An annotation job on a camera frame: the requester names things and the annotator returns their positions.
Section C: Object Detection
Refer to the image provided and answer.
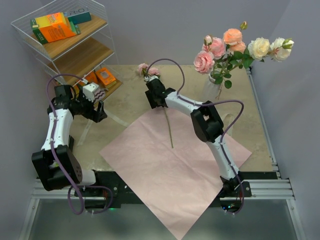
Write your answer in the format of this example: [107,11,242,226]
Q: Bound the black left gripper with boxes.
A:
[74,90,107,123]

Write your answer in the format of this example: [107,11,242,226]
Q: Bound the purple pink wrapping paper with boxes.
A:
[99,109,253,240]

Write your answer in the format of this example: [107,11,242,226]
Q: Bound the beige ribbon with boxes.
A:
[77,110,235,146]

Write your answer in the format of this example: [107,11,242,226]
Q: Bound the peach two-bloom flower stem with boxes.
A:
[223,21,248,62]

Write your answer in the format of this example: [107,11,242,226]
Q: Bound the white flower stem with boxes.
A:
[242,37,295,69]

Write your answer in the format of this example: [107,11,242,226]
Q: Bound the pink two-bloom flower stem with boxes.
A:
[193,35,233,89]

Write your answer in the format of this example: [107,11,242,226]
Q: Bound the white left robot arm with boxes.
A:
[31,83,107,196]

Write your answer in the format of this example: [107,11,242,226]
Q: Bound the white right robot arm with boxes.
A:
[144,76,244,200]

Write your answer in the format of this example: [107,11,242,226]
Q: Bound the white ribbed ceramic vase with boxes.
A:
[201,70,222,103]

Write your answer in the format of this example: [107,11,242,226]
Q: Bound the zigzag patterned purple mat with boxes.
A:
[94,88,106,103]

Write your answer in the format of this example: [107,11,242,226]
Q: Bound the small orange box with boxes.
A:
[95,67,116,88]

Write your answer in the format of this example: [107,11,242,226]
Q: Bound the orange yellow carton box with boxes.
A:
[30,12,81,45]

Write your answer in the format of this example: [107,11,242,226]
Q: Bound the teal box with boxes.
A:
[63,7,92,25]

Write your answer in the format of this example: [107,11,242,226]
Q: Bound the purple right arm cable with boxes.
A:
[146,58,246,216]

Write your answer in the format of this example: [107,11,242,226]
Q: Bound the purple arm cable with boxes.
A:
[146,58,246,216]
[46,73,116,216]

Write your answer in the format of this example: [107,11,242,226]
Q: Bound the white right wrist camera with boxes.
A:
[144,75,159,83]

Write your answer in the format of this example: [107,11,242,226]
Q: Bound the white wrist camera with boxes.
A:
[144,75,159,83]
[82,78,100,102]

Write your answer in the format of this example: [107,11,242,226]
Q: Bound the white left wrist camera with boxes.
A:
[82,78,100,102]

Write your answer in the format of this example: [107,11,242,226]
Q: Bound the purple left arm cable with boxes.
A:
[46,73,116,216]

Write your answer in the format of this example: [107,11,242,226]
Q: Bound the black mounting base rail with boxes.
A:
[32,171,295,210]

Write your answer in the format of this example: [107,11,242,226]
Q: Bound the white wire wooden shelf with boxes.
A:
[11,0,120,86]

